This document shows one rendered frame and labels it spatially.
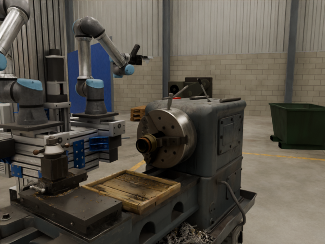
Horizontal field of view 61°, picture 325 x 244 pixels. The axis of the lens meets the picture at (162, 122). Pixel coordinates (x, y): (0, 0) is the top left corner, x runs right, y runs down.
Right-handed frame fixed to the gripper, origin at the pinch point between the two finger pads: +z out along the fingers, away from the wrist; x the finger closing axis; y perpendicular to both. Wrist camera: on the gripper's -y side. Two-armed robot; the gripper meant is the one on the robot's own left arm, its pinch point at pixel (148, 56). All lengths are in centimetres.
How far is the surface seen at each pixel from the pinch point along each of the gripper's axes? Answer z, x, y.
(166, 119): -53, 87, 28
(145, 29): 612, -823, -87
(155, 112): -54, 80, 26
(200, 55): 732, -591, -1
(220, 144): -18, 97, 43
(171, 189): -64, 107, 54
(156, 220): -72, 108, 67
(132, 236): -88, 112, 66
